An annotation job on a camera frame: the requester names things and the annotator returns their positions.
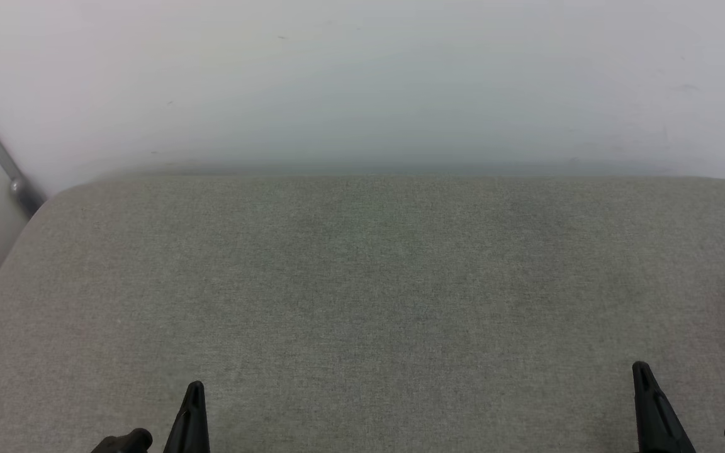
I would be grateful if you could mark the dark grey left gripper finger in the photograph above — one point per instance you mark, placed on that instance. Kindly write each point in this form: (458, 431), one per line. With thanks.
(128, 442)
(189, 428)

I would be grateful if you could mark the grey fabric sofa cushion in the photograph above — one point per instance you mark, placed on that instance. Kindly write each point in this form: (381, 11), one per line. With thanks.
(362, 302)

